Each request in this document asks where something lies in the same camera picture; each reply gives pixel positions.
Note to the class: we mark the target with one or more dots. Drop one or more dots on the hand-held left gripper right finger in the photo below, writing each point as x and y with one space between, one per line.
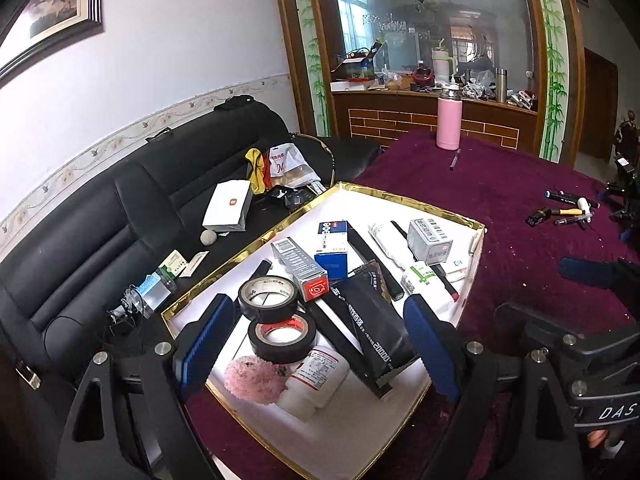
430 347

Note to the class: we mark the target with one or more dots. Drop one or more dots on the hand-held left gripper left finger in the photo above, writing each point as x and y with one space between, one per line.
205 347

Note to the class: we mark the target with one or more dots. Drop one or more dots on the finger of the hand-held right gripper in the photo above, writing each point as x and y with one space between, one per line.
587 271
530 332

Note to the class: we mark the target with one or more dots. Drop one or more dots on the black tape roll red core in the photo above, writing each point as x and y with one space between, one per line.
260 345

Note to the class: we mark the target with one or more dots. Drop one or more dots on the pink plush toy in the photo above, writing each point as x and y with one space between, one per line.
252 380

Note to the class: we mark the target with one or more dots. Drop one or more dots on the black wipes packet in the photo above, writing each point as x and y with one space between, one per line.
375 330

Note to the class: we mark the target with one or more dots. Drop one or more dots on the white green-print bottle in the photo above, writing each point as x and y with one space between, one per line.
427 287

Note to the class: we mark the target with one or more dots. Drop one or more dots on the black tape roll beige core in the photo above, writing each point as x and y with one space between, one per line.
250 305

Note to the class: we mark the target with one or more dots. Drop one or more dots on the black red-tipped pen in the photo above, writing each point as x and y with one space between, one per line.
445 280

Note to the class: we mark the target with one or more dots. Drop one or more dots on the white long box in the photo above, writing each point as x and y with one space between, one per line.
459 269

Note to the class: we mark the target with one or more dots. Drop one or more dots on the small grey box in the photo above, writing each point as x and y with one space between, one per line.
430 240

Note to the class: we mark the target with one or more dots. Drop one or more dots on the white tube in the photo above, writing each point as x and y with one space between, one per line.
387 242

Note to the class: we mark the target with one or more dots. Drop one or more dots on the large white red-label bottle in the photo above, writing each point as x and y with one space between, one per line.
315 382

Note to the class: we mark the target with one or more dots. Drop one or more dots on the slim black stick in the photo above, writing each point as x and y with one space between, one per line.
362 250

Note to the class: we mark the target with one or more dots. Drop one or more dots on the silver long box red end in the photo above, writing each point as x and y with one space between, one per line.
297 267

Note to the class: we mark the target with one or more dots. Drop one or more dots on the blue white carton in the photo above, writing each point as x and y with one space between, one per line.
331 252

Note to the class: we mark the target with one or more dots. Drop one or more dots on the white gold-edged cardboard box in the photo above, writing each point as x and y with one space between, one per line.
325 440

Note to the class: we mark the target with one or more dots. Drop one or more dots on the person's right hand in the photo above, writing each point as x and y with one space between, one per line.
597 439

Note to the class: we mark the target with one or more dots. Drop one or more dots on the clear brown pen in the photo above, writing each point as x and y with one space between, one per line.
572 221

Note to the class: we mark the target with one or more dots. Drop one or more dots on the small white plastic bottle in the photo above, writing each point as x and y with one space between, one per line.
583 205

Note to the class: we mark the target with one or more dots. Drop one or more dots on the maroon velvet tablecloth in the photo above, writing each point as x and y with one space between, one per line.
515 260

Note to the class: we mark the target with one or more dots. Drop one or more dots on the clear blue-label bottle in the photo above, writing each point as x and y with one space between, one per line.
155 290

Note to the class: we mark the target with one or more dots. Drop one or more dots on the black double-ended marker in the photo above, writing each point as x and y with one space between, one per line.
565 197

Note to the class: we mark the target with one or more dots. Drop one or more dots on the white card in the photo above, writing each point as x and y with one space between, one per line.
195 264

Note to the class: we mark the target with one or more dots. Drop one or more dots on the small white green box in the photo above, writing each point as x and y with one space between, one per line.
172 264

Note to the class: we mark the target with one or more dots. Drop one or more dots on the small metal gadget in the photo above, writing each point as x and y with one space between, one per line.
125 305

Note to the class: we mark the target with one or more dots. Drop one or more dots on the grey ball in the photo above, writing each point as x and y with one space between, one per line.
208 238

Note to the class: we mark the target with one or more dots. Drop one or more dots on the white flat carton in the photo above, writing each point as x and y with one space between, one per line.
227 205

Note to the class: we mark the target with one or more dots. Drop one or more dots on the dark figurine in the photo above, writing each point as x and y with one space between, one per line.
629 132

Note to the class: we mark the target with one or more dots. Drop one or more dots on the black leather sofa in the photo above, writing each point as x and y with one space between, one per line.
75 260

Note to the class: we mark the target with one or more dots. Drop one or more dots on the wooden door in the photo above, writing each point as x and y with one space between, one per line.
597 105

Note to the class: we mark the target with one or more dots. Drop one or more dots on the black plastic packet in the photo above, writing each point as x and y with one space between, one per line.
290 197

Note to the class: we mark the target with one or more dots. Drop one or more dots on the thin black pen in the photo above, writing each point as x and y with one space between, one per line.
455 159

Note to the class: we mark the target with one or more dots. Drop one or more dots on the yellow cloth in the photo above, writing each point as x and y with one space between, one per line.
256 170

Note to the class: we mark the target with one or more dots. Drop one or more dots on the white snack bag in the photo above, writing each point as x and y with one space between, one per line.
292 165

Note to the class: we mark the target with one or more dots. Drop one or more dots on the steel flask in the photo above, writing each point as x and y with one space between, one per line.
502 85

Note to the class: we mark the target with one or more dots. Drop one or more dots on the pink thermos bottle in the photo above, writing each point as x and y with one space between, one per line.
448 120

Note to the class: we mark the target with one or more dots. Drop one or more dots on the wooden mirror cabinet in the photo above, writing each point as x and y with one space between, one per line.
390 120

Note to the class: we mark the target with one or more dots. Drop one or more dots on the white green tumbler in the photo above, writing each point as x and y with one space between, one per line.
442 67

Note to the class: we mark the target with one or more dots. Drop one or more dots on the red black appliance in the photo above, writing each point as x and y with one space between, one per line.
423 75

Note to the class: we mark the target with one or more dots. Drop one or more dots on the glass fish tank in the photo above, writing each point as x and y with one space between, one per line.
357 70

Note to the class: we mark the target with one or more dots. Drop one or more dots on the framed picture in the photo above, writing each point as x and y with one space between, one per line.
50 5

